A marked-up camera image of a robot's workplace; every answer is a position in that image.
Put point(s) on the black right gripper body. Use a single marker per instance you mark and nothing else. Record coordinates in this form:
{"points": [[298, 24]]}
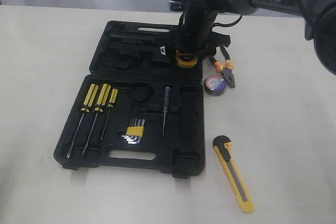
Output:
{"points": [[194, 34]]}

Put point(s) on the black plastic tool case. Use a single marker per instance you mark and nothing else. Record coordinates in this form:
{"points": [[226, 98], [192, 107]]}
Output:
{"points": [[140, 83]]}

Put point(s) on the small yellow black screwdriver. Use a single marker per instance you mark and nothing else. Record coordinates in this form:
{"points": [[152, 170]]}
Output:
{"points": [[111, 104]]}

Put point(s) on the claw hammer black handle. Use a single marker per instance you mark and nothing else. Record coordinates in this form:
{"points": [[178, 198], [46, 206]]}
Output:
{"points": [[146, 39]]}

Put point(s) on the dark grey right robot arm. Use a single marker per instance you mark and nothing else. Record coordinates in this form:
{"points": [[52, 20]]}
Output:
{"points": [[319, 16]]}

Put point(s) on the orange black combination pliers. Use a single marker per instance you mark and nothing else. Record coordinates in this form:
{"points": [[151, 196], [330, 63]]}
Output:
{"points": [[226, 68]]}

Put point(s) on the hex key set yellow holder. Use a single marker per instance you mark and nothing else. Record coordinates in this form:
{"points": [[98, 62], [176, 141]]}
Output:
{"points": [[134, 132]]}

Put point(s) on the black electrical tape roll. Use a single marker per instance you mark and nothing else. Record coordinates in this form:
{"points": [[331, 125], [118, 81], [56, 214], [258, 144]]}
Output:
{"points": [[215, 86]]}

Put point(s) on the clear voltage tester screwdriver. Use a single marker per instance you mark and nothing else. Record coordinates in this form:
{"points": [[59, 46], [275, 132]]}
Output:
{"points": [[166, 102]]}

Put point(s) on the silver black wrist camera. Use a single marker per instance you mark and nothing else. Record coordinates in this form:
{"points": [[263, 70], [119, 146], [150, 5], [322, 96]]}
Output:
{"points": [[177, 5]]}

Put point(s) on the yellow tape measure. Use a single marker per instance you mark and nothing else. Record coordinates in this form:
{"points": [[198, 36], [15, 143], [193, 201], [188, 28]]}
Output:
{"points": [[186, 60]]}

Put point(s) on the large yellow black screwdriver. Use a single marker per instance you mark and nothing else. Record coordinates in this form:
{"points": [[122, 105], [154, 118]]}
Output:
{"points": [[86, 107]]}

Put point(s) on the yellow black utility knife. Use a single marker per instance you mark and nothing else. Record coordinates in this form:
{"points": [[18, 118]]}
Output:
{"points": [[222, 146]]}

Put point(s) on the adjustable wrench steel head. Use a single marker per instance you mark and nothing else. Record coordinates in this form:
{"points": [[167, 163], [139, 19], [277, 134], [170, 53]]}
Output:
{"points": [[117, 49]]}

